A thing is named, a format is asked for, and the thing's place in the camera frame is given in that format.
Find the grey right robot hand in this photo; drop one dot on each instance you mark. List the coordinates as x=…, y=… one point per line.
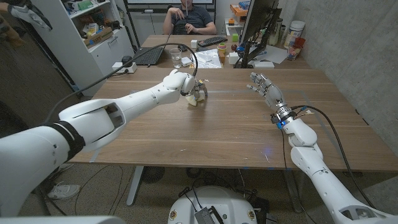
x=272, y=91

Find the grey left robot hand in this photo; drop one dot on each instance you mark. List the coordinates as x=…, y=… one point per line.
x=197, y=88

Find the yellow sponge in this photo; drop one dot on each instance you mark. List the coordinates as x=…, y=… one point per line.
x=192, y=100

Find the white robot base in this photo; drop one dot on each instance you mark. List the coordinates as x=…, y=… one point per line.
x=217, y=199

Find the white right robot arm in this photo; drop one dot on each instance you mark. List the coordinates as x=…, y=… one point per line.
x=311, y=158

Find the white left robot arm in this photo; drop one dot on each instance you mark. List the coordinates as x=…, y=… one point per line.
x=93, y=121

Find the gloved hand of standing person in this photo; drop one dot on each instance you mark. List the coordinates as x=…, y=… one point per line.
x=28, y=14

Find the flat white box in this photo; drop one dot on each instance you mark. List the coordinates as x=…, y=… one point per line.
x=263, y=64

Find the small white adapter box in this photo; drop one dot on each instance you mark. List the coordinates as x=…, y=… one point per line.
x=186, y=61

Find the clear plastic sheet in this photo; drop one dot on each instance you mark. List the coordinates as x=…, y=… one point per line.
x=206, y=59

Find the clear drinking glass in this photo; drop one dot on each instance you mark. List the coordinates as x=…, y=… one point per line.
x=176, y=58

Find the white paper sheets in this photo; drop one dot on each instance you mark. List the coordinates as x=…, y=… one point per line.
x=275, y=54

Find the small white block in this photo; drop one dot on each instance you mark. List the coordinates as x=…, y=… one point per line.
x=194, y=43

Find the small white cube box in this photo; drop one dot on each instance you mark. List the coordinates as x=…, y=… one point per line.
x=233, y=58

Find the black keyboard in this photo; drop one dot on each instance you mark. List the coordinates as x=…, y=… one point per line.
x=213, y=40

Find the brown ball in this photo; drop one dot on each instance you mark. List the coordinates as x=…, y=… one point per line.
x=234, y=47

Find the black laptop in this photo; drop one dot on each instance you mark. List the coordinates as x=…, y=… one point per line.
x=150, y=55

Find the grey metal bottle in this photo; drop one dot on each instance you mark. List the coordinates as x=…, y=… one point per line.
x=275, y=31

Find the green cube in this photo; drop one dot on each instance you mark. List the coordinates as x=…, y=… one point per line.
x=235, y=37

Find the white cylindrical canister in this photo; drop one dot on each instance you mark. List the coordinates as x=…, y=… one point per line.
x=294, y=29

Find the seated person in dark shirt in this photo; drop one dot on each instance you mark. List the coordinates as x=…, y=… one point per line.
x=199, y=17

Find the black round plug adapter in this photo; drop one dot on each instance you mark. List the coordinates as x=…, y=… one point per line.
x=126, y=60

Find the black computer monitor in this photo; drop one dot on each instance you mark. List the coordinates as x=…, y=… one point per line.
x=258, y=15

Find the thin black stick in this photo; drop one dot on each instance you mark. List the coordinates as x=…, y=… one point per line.
x=186, y=9

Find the white power strip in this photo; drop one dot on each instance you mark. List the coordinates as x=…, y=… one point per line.
x=116, y=67

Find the orange box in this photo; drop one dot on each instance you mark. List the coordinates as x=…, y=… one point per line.
x=237, y=10

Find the round black floor fan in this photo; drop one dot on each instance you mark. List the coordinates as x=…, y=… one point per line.
x=153, y=174

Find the white shelf cabinet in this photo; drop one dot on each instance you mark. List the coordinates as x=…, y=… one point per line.
x=102, y=53

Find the white table leg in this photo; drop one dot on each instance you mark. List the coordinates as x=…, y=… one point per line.
x=135, y=186
x=292, y=193

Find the cardboard box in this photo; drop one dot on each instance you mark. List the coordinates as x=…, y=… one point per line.
x=98, y=36

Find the white sneaker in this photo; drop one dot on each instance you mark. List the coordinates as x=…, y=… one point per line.
x=63, y=191

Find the whiteboard with black frame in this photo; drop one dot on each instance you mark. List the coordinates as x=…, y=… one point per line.
x=149, y=1

